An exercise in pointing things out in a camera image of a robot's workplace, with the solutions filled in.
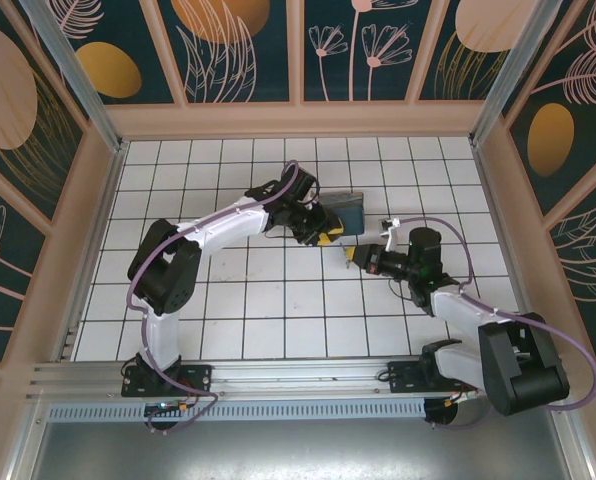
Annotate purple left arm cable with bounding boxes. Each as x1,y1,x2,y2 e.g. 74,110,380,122
127,159,324,437

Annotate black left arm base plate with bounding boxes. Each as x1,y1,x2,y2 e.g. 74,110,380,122
121,362,214,400

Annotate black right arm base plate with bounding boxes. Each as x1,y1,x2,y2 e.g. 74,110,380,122
386,358,459,397

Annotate grey slotted cable duct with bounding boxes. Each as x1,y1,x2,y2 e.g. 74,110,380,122
45,399,428,422

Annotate starry night print tin box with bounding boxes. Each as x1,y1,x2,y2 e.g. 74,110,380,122
320,189,367,236

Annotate dark floral wall panel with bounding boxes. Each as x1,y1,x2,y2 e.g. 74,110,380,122
170,0,293,105
546,189,596,357
302,0,432,102
47,0,180,106
501,0,596,217
0,0,88,225
0,154,48,362
417,0,530,102

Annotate aluminium side rail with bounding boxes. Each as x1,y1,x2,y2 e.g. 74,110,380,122
52,142,129,364
470,139,596,480

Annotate grey metal sheet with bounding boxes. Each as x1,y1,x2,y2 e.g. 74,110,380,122
25,418,579,480

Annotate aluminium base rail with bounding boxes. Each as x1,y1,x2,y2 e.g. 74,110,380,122
27,357,484,401

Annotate aluminium corner post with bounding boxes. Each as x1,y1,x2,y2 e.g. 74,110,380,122
469,0,570,147
20,0,129,154

